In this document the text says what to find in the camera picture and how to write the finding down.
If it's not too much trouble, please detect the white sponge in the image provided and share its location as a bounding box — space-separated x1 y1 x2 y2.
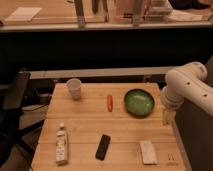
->
140 140 157 165

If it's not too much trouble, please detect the white paper sheet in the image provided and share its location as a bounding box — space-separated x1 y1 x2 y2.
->
6 7 41 22

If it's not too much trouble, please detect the black eraser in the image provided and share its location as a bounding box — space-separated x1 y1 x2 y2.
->
95 134 111 160

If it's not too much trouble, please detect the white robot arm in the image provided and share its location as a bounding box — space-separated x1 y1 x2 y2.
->
160 62 213 125

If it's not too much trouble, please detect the small white bottle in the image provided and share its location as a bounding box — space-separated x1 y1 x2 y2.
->
55 123 68 165

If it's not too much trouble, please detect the white paper cup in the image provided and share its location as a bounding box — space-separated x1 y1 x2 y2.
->
66 78 81 100

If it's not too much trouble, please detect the orange carrot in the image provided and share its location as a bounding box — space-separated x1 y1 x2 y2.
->
107 95 113 112

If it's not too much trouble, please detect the black office chair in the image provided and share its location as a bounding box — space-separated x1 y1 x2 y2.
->
0 72 44 168

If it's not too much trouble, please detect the green bowl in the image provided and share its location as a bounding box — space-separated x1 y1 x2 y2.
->
124 89 155 117

